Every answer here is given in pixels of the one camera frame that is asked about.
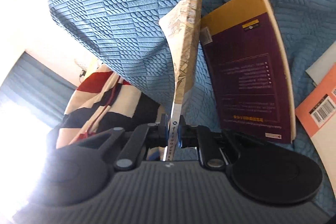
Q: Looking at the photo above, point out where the purple and yellow book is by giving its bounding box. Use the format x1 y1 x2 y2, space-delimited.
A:
200 0 296 144

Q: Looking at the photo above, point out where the painting cover book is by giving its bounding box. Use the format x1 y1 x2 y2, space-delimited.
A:
159 0 202 161

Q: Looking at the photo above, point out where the orange and white book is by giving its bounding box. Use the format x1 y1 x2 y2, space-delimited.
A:
295 66 336 191

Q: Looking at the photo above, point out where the white envelope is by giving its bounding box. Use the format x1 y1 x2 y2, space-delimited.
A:
306 42 336 86

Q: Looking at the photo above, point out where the striped red black white blanket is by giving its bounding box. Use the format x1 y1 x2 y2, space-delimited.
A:
49 64 165 151

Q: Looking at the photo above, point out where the blue curtain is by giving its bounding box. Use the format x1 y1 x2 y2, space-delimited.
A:
1 53 76 128

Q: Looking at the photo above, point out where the blue textured sofa cover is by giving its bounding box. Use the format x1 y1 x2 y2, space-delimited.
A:
48 0 336 217

